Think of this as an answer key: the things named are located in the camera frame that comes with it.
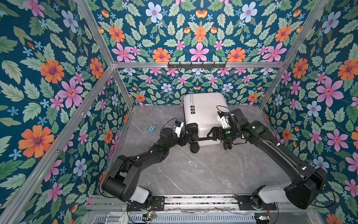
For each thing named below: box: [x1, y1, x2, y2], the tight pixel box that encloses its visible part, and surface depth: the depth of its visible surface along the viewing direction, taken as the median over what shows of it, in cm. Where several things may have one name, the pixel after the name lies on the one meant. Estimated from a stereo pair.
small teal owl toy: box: [147, 124, 157, 134], surface depth 106 cm
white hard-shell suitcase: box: [183, 92, 233, 154], surface depth 92 cm
